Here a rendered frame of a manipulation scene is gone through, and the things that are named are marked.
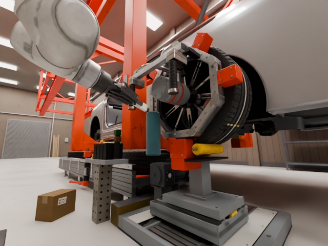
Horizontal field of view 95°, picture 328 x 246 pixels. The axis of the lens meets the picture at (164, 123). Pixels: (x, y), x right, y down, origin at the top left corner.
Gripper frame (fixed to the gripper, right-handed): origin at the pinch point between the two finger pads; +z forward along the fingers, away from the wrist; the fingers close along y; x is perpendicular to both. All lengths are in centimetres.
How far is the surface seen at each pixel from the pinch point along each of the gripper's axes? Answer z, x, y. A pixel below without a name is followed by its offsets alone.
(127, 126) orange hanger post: 31, -9, 56
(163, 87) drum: 11.8, -16.9, 1.0
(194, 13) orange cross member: 90, -222, 48
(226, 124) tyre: 39.6, -3.5, -21.7
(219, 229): 45, 44, -17
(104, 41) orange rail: 43, -282, 294
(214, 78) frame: 23.6, -22.0, -21.4
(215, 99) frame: 26.2, -11.2, -21.6
